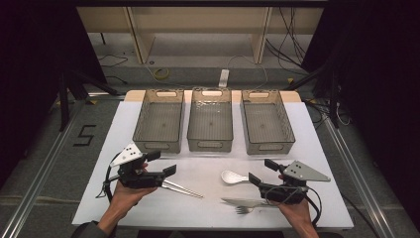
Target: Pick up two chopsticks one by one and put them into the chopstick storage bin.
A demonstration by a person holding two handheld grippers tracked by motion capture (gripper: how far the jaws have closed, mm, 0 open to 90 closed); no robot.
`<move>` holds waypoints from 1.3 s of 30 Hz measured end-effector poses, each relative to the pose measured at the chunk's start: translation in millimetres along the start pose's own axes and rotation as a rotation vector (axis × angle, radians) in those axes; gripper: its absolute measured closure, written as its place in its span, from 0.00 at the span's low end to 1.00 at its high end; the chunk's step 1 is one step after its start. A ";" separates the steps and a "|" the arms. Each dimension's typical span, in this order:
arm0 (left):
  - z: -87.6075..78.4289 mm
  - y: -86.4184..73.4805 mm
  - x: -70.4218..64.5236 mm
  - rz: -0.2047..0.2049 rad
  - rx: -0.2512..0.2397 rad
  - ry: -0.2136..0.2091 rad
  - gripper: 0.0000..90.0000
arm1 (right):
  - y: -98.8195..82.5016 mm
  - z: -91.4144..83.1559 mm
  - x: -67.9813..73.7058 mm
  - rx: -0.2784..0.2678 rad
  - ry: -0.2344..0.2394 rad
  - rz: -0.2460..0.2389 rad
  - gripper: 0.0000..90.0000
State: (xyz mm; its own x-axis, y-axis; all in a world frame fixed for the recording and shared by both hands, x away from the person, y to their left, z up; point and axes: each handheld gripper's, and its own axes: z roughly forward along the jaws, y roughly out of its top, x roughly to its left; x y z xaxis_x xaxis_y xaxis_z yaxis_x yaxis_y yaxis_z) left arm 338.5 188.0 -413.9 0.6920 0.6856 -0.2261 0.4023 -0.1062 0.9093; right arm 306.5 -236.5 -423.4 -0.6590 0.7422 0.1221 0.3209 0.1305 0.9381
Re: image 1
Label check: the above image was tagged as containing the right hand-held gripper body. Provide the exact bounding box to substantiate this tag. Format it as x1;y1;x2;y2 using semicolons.
259;161;332;204

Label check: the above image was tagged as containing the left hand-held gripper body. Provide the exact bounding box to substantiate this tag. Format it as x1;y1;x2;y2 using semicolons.
109;142;165;189

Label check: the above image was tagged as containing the white spoon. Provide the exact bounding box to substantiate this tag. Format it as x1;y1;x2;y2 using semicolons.
220;170;252;185

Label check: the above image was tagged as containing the metal chopstick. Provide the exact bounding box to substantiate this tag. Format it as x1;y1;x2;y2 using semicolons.
162;179;204;197
160;184;205;199

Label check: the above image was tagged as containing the clear grey plastic bin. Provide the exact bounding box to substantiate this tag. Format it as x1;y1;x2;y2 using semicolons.
240;88;296;156
132;88;185;155
186;87;235;154

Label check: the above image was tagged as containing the person's right hand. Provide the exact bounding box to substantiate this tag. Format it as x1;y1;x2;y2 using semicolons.
276;174;313;229

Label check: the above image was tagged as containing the person's left hand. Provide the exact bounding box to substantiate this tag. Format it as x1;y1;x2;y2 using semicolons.
109;162;158;213

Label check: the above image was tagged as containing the metal knife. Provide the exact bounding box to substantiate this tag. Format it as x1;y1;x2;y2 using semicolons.
221;197;279;209

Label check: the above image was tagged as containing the white table cover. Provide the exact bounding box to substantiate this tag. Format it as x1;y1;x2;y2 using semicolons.
71;100;355;231

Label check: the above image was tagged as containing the black stand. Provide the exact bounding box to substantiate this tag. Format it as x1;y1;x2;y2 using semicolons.
282;60;342;129
56;68;121;133

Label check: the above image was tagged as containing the yellow tape roll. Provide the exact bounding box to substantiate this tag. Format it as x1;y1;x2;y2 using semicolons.
154;66;170;80

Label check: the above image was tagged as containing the black curtain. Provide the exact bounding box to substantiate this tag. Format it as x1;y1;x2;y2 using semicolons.
0;0;107;189
301;0;420;229

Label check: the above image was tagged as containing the wooden shelf unit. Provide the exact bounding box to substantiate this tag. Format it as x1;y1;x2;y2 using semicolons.
76;6;325;65

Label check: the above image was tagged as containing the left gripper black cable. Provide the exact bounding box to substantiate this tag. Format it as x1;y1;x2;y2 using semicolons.
95;153;122;203

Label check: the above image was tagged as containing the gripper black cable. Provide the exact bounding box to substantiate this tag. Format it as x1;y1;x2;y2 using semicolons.
95;153;122;203
263;184;323;227

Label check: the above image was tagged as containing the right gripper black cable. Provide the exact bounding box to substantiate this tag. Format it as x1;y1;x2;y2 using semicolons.
263;184;323;227

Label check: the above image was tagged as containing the aluminium floor rail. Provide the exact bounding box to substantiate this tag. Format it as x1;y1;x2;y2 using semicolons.
321;115;399;238
0;98;85;238

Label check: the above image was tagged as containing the thin black floor cable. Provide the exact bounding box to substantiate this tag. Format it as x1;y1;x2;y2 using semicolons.
97;54;129;69

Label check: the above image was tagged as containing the white cable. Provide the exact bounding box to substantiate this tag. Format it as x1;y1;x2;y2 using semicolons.
227;54;269;90

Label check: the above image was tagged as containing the bundle of black cables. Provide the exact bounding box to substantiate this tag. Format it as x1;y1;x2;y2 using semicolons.
264;6;310;68

